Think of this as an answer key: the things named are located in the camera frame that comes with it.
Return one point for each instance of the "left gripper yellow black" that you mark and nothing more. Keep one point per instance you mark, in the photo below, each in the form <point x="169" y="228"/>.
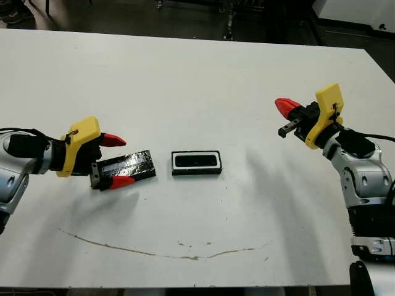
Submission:
<point x="80" y="132"/>

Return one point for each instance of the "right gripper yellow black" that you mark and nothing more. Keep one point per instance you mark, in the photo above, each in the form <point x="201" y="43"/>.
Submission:
<point x="328" y="101"/>

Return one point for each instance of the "black box lid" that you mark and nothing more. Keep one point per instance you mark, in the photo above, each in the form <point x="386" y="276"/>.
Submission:
<point x="132" y="163"/>

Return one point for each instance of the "small black camera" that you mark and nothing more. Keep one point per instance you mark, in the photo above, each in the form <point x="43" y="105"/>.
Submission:
<point x="196" y="161"/>

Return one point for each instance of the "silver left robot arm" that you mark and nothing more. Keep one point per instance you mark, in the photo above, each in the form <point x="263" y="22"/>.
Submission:
<point x="31" y="163"/>

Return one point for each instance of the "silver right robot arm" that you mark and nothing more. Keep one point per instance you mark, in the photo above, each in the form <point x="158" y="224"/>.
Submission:
<point x="361" y="172"/>

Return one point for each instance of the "black box with white liner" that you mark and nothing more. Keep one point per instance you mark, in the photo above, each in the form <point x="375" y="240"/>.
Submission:
<point x="197" y="172"/>

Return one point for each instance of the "white cabinet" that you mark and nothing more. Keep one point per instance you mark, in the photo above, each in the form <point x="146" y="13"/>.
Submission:
<point x="355" y="9"/>

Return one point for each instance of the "small black knob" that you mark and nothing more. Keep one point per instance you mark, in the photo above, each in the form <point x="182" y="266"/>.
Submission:
<point x="382" y="26"/>

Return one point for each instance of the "black chair legs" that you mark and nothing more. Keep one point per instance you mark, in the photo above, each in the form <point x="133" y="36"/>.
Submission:
<point x="47" y="8"/>

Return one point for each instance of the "dark sneaker of person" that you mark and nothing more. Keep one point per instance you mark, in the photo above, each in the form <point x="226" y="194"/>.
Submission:
<point x="14" y="18"/>

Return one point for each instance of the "black metal stand post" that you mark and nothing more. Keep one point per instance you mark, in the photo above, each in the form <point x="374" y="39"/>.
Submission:
<point x="229" y="26"/>

